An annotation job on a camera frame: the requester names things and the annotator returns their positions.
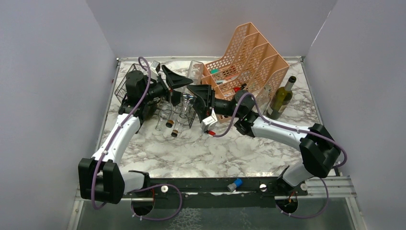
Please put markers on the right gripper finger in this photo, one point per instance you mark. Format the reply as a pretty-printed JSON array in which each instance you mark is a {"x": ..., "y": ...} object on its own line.
[
  {"x": 201, "y": 108},
  {"x": 200, "y": 91}
]

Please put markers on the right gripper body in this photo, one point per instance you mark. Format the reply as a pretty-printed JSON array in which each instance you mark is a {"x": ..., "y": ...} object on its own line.
[{"x": 210, "y": 103}]

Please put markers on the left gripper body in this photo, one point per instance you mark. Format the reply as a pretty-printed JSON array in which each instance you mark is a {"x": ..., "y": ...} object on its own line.
[{"x": 163, "y": 91}]

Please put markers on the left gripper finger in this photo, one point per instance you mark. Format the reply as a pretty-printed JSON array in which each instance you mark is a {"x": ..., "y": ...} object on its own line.
[
  {"x": 175, "y": 98},
  {"x": 174, "y": 80}
]

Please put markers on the green wine bottle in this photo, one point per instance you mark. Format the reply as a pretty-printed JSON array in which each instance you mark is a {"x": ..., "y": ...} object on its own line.
[{"x": 281, "y": 99}]

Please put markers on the blue grey cylinder cap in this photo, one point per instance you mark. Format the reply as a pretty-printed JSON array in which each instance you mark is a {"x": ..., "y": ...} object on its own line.
[{"x": 234, "y": 185}]

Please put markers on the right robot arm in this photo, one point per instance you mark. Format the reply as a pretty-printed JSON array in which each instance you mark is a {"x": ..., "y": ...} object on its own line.
[{"x": 318, "y": 150}]

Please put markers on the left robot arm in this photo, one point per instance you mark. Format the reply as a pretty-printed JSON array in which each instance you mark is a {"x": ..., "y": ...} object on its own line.
[{"x": 100, "y": 178}]

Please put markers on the clear bottle with cork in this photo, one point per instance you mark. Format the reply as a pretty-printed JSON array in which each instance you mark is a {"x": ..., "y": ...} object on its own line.
[{"x": 173, "y": 117}]

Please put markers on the peach plastic file organizer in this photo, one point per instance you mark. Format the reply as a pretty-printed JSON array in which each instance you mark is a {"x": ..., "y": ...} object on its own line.
[{"x": 249, "y": 58}]

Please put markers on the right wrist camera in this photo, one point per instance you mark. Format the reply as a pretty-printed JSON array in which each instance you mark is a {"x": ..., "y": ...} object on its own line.
[{"x": 209, "y": 122}]

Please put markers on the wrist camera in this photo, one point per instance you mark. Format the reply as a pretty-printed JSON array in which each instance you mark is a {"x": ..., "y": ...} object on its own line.
[
  {"x": 155, "y": 67},
  {"x": 209, "y": 122}
]

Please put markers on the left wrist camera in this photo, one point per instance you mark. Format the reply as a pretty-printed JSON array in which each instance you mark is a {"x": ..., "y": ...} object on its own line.
[{"x": 155, "y": 67}]

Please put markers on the black wire wine rack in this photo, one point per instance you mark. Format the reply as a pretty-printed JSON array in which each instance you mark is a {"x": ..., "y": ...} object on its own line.
[{"x": 131, "y": 89}]

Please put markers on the black base frame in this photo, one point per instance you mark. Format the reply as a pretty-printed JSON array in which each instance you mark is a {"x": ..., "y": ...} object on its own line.
[{"x": 210, "y": 193}]

